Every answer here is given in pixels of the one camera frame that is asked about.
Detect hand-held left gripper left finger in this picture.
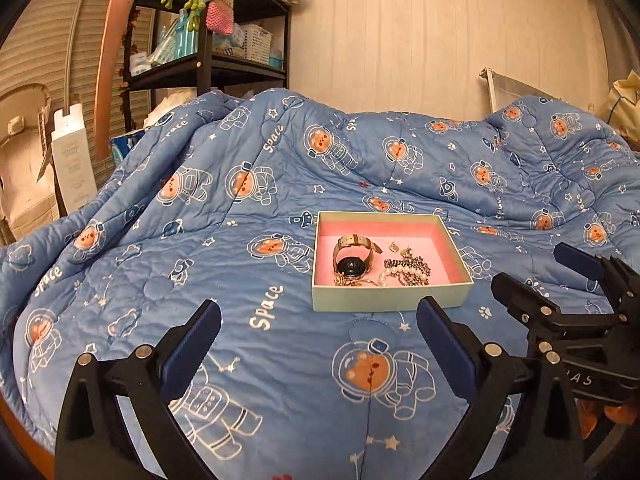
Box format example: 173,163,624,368
54,299,222,480

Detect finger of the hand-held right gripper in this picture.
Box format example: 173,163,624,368
491,272,628,347
554,242,640,313

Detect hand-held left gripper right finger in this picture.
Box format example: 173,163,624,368
416,296,586,480

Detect mint green box pink inside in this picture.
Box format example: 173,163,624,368
311,211,474,313

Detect pearl bracelet with gold charm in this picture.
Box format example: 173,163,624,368
377,265,431,287

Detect gold chain jewelry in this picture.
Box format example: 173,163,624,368
334,274,381,288

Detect brown strap wristwatch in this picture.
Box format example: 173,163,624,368
332,234,383,278

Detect orange patterned clothing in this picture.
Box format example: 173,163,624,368
577,400,640,441

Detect blue astronaut printed blanket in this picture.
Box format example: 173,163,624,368
0,90,640,480

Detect yellowish bag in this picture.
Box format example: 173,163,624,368
597,70,640,136

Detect white metal rack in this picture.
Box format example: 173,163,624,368
479,66,608,116

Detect white plastic bag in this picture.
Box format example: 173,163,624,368
145,87,201,126

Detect black metal shelf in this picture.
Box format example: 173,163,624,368
120,0,293,136

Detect orange curved pole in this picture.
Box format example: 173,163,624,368
94,0,151,161

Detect blue packets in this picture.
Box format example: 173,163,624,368
150,15,201,61

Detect white plastic basket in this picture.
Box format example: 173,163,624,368
242,25,275,66

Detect pink knitted pouch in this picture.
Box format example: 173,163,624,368
206,0,236,36

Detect rose gold chain bracelet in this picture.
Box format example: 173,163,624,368
384,255,432,286

